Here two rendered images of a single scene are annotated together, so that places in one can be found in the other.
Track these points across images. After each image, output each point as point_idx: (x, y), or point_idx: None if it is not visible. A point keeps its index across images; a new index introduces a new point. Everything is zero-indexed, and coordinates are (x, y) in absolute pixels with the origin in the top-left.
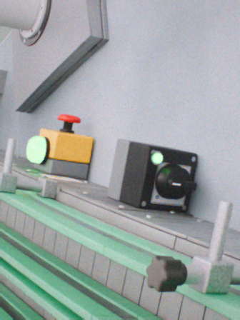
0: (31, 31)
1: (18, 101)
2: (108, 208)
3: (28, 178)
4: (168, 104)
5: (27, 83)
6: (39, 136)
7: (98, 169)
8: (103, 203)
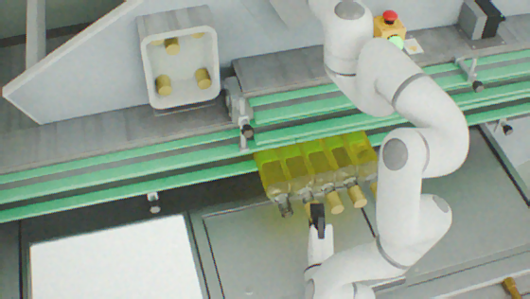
0: None
1: (293, 23)
2: (503, 46)
3: (425, 61)
4: None
5: (308, 8)
6: (382, 36)
7: None
8: (497, 46)
